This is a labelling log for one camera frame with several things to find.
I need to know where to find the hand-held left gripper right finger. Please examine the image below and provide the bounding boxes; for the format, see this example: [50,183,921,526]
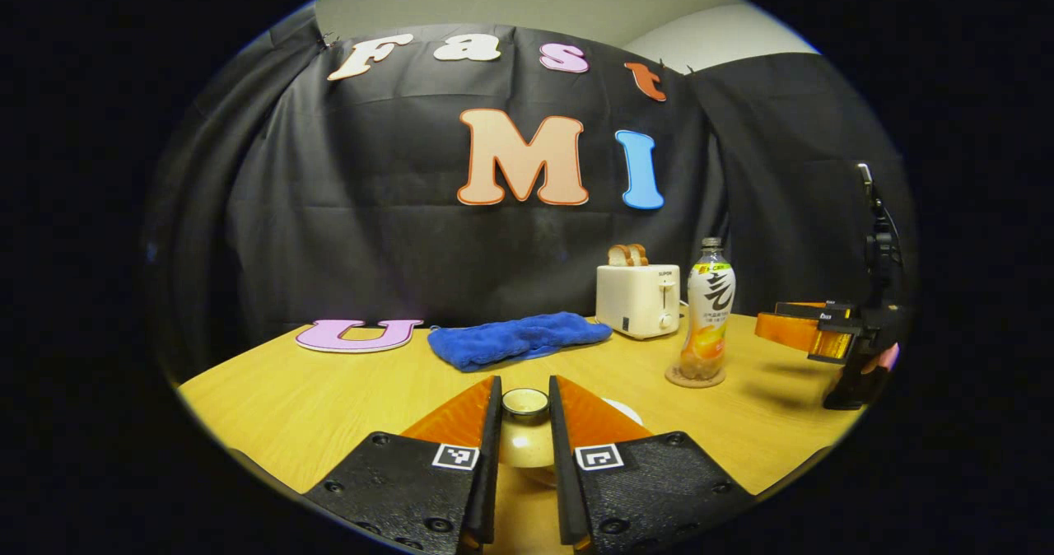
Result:
[548,375,754,555]

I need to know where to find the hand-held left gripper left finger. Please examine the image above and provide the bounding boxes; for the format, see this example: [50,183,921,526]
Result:
[303,376,503,555]

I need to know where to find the clear plastic water bottle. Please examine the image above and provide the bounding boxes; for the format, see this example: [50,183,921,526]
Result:
[679,238,737,381]

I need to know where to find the cream ceramic teacup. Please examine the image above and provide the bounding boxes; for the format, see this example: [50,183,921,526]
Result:
[599,397,645,427]

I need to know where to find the round wooden coaster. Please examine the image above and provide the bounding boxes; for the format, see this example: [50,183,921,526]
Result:
[665,363,727,389]

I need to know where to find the black phone stand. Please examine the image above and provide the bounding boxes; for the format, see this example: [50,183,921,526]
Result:
[855,162,905,309]

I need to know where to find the blue towel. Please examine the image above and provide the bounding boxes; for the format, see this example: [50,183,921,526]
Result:
[427,312,613,373]

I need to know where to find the white toaster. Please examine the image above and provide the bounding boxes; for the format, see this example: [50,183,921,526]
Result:
[596,264,683,340]

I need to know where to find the pink letter cutout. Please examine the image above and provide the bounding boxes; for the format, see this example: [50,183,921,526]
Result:
[295,319,424,353]

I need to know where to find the black backdrop cloth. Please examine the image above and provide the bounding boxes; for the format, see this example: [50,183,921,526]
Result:
[144,7,919,383]

